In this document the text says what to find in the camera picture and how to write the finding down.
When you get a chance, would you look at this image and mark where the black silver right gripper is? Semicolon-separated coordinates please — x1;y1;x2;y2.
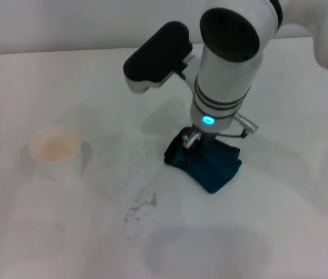
181;124;219;157

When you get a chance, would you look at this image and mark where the blue rag with black trim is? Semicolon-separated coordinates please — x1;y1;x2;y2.
163;127;243;195

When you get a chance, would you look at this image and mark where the white paper cup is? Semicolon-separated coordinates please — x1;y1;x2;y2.
28;124;84;184

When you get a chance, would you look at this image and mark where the thin black cable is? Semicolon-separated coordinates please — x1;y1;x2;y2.
218;130;247;140

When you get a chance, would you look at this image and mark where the silver right arm cable connector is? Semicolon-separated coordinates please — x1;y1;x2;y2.
234;112;260;135

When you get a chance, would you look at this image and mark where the black white wrist camera box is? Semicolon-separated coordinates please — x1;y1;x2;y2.
122;20;195;95

